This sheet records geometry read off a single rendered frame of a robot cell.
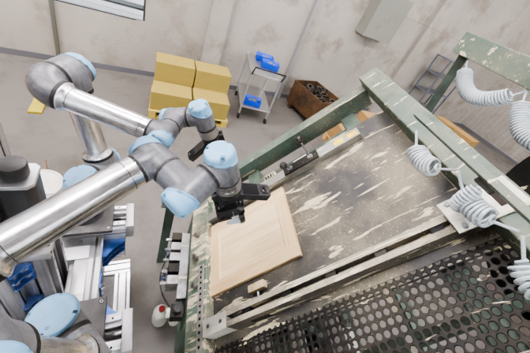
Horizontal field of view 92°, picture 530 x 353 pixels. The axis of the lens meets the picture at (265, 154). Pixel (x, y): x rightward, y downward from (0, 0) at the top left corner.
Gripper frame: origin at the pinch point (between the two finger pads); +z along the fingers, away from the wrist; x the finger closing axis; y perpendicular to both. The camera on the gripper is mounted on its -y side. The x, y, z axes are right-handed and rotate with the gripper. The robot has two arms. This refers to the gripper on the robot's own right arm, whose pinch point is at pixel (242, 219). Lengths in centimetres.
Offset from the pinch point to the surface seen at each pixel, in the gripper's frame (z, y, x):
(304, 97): 212, -174, -319
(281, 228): 32.6, -17.1, -7.4
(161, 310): 112, 63, -12
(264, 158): 39, -23, -56
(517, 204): -27, -58, 29
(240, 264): 45.2, 5.3, -1.8
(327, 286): 18.1, -22.5, 23.8
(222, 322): 41.4, 17.1, 19.2
